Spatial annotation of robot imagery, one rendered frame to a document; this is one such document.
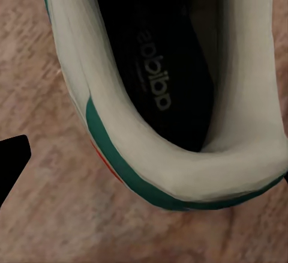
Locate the gym shoe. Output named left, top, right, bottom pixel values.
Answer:
left=45, top=0, right=288, bottom=213

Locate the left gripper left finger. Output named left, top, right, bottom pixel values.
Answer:
left=0, top=135, right=31, bottom=207

